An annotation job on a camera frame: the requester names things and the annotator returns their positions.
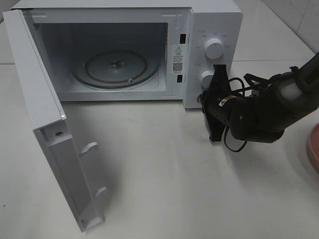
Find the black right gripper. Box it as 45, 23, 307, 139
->
201, 64, 235, 142

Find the white round door button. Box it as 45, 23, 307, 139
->
197, 94, 203, 105

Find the pink round plate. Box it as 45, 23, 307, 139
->
307, 123, 319, 173

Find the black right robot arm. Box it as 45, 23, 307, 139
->
199, 55, 319, 143

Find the lower white round knob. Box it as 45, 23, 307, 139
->
200, 70, 214, 89

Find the white round knob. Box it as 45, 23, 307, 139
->
203, 37, 224, 59
200, 70, 214, 89

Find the upper white round knob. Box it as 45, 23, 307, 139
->
203, 37, 224, 59

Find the white warning label sticker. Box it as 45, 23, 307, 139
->
171, 44, 185, 73

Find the white microwave oven body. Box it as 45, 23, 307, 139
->
9, 0, 243, 109

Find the glass microwave turntable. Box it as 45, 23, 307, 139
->
72, 49, 161, 89

